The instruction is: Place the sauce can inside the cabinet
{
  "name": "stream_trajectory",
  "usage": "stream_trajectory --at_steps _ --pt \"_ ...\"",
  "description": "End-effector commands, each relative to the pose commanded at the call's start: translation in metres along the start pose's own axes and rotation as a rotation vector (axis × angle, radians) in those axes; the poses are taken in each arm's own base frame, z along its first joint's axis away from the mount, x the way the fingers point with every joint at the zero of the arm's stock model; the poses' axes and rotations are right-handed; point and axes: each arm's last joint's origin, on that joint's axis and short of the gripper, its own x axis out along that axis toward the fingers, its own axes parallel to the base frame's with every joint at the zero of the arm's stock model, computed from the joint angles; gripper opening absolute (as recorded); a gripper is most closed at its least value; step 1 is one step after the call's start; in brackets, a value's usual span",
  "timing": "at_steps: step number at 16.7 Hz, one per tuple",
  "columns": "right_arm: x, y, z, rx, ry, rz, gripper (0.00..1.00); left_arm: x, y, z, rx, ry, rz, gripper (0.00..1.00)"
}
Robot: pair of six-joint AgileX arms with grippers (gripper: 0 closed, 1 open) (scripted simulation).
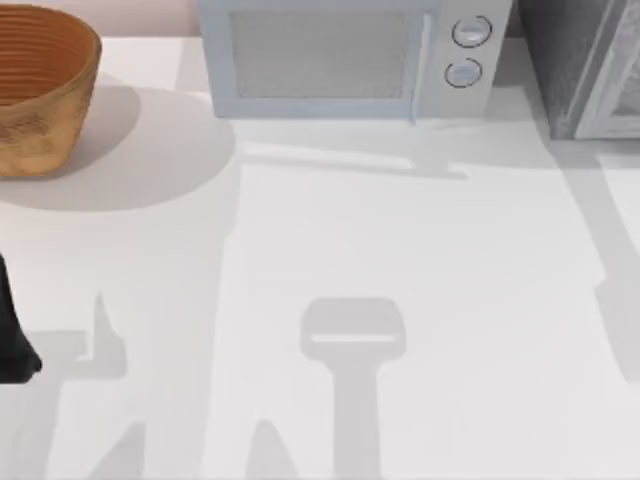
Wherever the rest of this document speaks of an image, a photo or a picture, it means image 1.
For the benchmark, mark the microwave oven door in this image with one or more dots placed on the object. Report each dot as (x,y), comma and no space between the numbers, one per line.
(320,55)

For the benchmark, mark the round microwave knob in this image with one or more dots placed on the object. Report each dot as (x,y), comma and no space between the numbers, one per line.
(463,73)
(471,30)

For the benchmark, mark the brown woven basket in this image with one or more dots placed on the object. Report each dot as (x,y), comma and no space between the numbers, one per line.
(45,120)

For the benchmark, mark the grey cabinet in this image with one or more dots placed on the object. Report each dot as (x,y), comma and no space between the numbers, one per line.
(565,70)

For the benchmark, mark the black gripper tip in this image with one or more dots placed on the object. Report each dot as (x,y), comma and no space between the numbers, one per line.
(12,345)

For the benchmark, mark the pale microwave oven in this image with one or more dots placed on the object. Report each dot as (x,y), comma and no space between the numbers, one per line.
(467,102)

